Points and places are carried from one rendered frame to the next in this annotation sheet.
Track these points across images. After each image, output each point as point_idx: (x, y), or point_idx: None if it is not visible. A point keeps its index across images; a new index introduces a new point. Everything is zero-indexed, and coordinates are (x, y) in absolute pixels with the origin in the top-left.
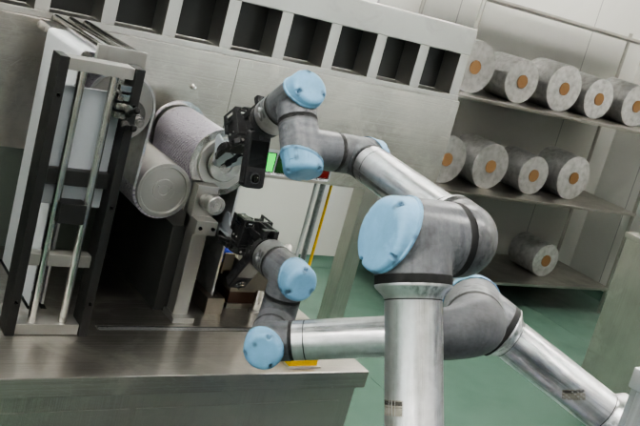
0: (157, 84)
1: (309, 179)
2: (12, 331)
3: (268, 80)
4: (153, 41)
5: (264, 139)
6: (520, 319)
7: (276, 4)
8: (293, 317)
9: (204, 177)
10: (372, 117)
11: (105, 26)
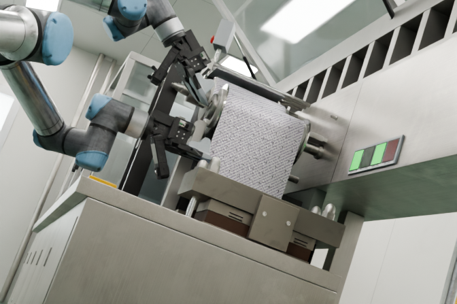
0: (324, 126)
1: (111, 34)
2: None
3: (374, 88)
4: (329, 98)
5: (168, 51)
6: (7, 7)
7: (391, 26)
8: (86, 134)
9: (206, 121)
10: (441, 74)
11: (316, 103)
